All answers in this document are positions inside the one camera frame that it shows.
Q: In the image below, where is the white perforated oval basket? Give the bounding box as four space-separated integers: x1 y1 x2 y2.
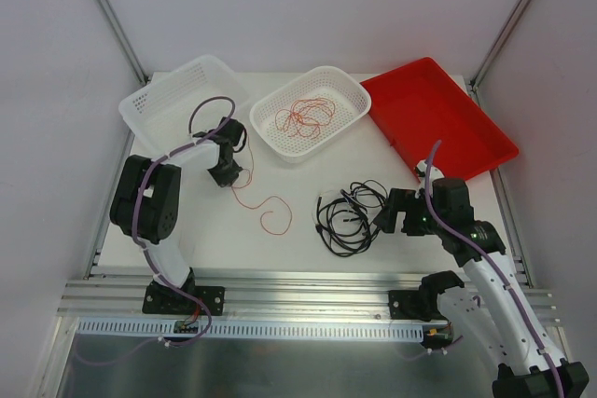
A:
249 66 371 164

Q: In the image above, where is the thin orange wire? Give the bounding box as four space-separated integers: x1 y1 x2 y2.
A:
273 96 338 139
230 130 294 236

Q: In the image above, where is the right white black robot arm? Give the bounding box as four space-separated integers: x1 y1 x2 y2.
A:
374 178 589 397

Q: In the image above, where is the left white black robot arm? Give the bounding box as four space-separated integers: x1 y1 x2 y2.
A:
109 117 247 315

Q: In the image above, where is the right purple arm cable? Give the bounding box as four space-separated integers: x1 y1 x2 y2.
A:
424 140 565 394

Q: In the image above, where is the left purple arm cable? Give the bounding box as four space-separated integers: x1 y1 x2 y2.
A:
131 97 237 278

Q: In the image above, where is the red plastic tray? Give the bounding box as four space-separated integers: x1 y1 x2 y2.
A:
361 57 520 181

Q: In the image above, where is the right aluminium frame post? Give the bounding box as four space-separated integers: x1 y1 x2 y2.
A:
468 0 534 93

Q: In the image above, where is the aluminium frame post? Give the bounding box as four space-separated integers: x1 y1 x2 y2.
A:
468 0 534 93
94 0 150 86

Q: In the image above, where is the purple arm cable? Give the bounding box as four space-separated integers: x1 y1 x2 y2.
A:
424 140 565 394
131 97 237 278

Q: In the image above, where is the left aluminium frame post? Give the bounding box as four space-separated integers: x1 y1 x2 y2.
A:
94 0 150 86

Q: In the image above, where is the white slotted cable duct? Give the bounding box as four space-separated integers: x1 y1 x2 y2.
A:
76 318 423 343

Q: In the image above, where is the black cable bundle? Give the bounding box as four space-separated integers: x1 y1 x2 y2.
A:
312 178 391 258

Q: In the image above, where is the translucent white rectangular basket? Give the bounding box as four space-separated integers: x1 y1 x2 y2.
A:
118 55 250 158

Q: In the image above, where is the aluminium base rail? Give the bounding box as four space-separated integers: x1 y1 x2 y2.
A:
55 267 556 324

